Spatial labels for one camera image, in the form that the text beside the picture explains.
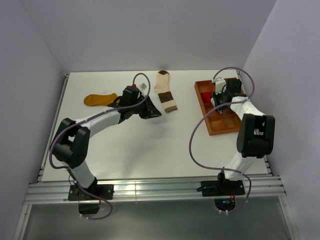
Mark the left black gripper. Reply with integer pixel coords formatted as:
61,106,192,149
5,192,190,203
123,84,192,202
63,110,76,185
129,95,162,120

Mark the white black striped sock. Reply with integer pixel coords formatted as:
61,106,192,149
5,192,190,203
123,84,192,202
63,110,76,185
210,97,216,108

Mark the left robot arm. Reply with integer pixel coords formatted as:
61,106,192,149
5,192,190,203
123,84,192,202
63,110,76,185
50,85,162,200

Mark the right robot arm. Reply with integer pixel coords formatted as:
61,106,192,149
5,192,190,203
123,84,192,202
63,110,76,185
211,77,276,195

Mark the red rolled sock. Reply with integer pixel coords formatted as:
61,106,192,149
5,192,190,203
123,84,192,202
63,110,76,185
201,92,212,105

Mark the wooden compartment tray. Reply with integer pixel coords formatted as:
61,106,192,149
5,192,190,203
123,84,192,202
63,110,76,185
194,77,244,136

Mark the cream brown sock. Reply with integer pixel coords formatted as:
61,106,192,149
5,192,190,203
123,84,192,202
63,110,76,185
154,70,178,113

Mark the mustard yellow sock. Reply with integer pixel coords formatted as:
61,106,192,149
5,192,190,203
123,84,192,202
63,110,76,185
83,93,118,107

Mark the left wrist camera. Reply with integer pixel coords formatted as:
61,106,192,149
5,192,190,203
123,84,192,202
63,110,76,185
132,83,147,94

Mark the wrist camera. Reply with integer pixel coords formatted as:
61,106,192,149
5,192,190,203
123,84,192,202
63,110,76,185
211,77,226,95
132,83,147,94

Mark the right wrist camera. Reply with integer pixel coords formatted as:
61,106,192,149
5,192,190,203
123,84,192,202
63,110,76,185
211,77,226,95

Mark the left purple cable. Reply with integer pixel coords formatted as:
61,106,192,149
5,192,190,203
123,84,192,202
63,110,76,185
49,72,151,221

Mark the purple cable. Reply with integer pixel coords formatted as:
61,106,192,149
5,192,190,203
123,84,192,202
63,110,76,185
49,72,151,221
188,66,256,213

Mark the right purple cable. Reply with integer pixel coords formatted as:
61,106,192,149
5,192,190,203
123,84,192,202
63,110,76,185
188,66,256,213

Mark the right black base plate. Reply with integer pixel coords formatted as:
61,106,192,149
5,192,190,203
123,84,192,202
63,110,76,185
196,179,245,197

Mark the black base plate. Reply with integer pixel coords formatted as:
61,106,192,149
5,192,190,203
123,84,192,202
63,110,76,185
67,184,114,201
196,179,245,197

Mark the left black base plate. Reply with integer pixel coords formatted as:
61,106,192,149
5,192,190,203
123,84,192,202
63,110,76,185
67,184,114,201

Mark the aluminium frame rail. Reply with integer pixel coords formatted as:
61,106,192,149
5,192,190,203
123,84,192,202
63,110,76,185
24,174,286,205

